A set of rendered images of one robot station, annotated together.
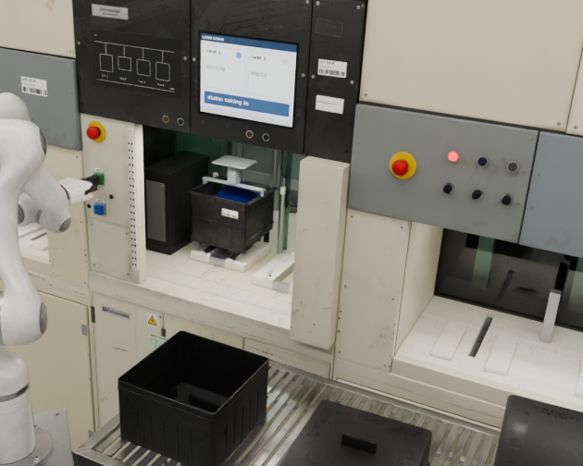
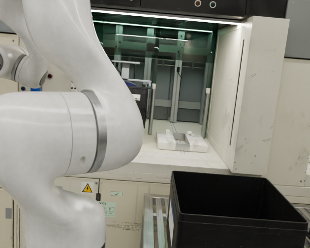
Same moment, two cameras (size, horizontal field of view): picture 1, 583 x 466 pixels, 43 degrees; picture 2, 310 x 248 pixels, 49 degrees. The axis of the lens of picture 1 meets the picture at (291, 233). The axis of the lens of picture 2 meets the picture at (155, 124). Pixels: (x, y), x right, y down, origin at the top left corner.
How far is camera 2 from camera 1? 1.38 m
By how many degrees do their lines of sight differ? 28
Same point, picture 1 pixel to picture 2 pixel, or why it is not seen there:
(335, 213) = (280, 57)
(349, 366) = not seen: hidden behind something
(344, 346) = (269, 172)
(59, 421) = not seen: outside the picture
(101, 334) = not seen: hidden behind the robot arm
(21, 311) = (130, 109)
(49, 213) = (39, 56)
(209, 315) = (147, 171)
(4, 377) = (94, 223)
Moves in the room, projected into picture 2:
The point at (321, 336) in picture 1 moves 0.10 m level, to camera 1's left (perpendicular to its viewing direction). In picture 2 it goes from (261, 164) to (238, 166)
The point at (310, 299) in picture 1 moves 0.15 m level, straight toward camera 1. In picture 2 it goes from (253, 134) to (286, 146)
